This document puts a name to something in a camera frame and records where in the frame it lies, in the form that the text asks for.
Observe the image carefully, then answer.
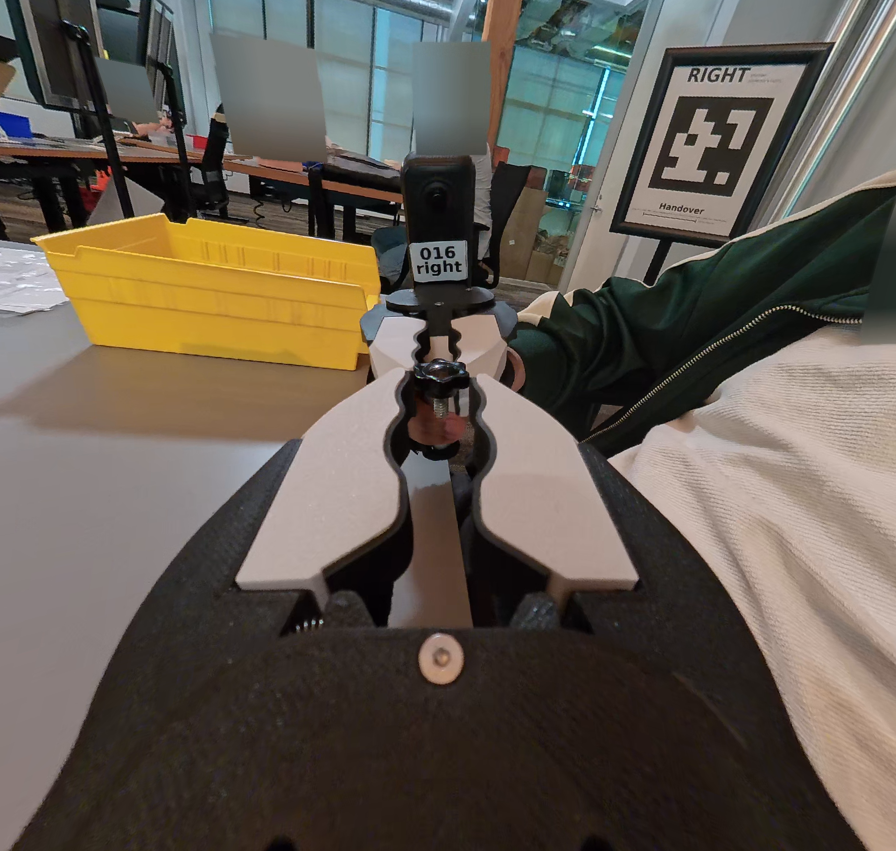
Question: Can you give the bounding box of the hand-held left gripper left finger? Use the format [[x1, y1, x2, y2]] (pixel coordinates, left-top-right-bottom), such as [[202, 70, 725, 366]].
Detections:
[[235, 368, 411, 607]]

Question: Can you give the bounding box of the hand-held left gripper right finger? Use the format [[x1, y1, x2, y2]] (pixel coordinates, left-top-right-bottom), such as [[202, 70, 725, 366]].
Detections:
[[470, 373, 640, 608]]

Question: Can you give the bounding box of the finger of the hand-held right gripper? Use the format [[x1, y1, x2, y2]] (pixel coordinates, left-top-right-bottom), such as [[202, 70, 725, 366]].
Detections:
[[368, 315, 434, 381], [448, 311, 511, 384]]

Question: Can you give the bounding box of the yellow plastic bin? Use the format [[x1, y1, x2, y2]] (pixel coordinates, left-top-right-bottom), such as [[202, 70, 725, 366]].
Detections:
[[31, 213, 383, 373]]

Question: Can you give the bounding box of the person's right forearm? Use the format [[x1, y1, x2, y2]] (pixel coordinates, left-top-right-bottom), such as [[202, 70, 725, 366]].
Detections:
[[505, 171, 896, 440]]

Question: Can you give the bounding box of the wooden office desk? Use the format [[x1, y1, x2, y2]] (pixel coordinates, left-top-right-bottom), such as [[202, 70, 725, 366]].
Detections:
[[223, 157, 405, 239], [0, 136, 247, 230]]

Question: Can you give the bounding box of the grey desk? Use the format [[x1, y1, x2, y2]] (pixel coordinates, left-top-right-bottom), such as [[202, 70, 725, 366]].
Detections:
[[0, 238, 473, 831]]

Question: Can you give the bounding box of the black office chair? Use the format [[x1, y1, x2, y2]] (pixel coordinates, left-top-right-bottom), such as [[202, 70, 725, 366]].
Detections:
[[479, 163, 534, 290], [188, 104, 233, 223]]

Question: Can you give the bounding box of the black bag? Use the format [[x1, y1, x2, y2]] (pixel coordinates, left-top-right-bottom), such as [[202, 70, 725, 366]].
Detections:
[[324, 153, 405, 181]]

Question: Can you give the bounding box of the brown cardboard box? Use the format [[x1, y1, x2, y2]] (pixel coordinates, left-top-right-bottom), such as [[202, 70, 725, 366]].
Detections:
[[499, 186, 569, 286]]

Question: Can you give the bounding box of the framed marker sign on stand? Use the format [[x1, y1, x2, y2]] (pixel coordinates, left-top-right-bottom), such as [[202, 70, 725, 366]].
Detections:
[[609, 41, 836, 286]]

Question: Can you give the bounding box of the grey leaning board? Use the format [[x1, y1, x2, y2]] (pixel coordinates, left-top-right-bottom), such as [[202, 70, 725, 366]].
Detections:
[[86, 178, 167, 228]]

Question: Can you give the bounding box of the black monitor on stand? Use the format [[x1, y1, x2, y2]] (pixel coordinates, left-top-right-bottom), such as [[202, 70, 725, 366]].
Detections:
[[0, 0, 135, 220], [135, 0, 191, 223]]

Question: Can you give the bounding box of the white printed sheet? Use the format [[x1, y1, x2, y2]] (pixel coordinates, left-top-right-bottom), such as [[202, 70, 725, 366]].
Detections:
[[0, 244, 72, 318]]

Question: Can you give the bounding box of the wooden support post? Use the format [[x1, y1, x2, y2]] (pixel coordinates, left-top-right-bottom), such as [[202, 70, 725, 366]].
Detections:
[[482, 0, 532, 166]]

